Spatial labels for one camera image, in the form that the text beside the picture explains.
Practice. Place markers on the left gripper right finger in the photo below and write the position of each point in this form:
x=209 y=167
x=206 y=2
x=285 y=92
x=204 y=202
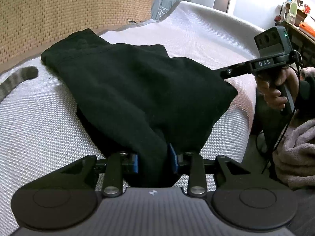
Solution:
x=191 y=164

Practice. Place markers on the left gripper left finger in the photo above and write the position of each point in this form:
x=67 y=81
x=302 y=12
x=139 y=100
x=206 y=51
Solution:
x=113 y=180

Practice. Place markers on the black printed sweatshirt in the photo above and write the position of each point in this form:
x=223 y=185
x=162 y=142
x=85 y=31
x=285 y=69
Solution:
x=139 y=100

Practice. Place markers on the person's right hand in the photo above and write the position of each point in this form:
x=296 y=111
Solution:
x=271 y=90

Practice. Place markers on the cluttered right shelf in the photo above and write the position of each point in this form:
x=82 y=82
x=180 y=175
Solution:
x=301 y=32

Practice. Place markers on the grey patterned bed sheet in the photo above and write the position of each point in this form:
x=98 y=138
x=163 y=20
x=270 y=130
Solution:
x=161 y=7

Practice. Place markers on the grey tabby cat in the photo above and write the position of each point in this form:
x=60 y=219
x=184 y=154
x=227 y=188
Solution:
x=17 y=78

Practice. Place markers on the woven tan upright mattress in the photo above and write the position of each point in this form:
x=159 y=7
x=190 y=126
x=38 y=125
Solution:
x=28 y=27

